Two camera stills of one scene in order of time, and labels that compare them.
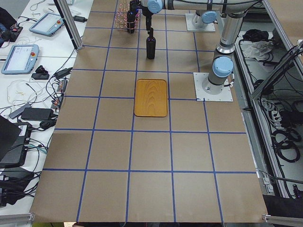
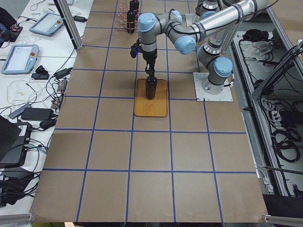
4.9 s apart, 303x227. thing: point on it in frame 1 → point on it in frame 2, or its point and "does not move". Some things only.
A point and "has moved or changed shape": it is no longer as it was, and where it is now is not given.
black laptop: [14, 140] does not move
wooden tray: [150, 97] does not move
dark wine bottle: [151, 45] has moved or changed shape
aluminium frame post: [68, 19] does not move
